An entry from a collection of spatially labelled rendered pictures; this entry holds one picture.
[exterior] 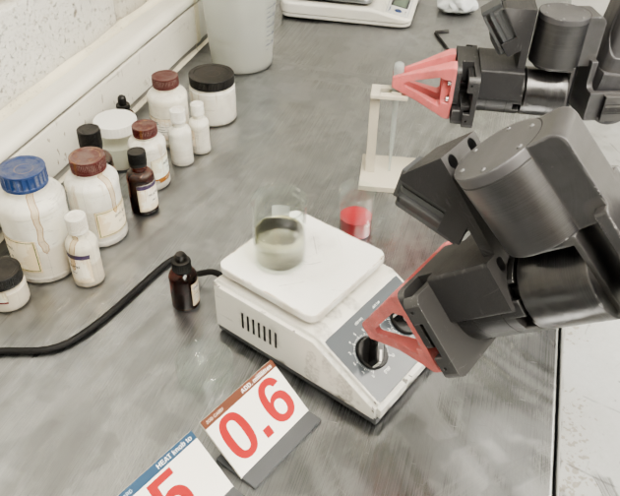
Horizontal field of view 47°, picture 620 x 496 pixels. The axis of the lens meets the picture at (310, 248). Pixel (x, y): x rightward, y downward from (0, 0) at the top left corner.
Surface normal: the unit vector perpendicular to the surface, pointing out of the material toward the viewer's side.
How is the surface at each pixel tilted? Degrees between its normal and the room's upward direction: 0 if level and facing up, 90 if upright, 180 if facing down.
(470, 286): 90
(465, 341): 49
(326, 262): 0
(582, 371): 0
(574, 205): 90
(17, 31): 90
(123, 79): 90
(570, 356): 0
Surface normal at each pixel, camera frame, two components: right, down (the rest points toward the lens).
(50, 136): 0.96, 0.19
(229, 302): -0.62, 0.48
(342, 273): 0.01, -0.78
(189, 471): 0.51, -0.34
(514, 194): -0.26, 0.50
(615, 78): 0.10, 0.63
